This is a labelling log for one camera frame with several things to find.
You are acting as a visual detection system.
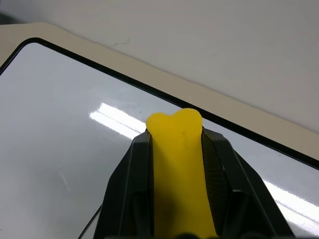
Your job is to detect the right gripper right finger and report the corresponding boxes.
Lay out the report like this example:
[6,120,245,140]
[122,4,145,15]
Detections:
[198,126,295,239]

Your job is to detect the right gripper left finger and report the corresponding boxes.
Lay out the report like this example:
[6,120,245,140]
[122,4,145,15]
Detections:
[93,129,156,239]

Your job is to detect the yellow whiteboard eraser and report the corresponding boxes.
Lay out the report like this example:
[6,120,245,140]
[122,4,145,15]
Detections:
[146,108,217,239]

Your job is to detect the black-framed whiteboard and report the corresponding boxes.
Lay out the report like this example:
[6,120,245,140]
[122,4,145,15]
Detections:
[0,37,319,239]

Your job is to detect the thin black cable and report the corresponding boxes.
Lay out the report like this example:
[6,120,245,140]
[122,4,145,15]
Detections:
[77,204,103,239]

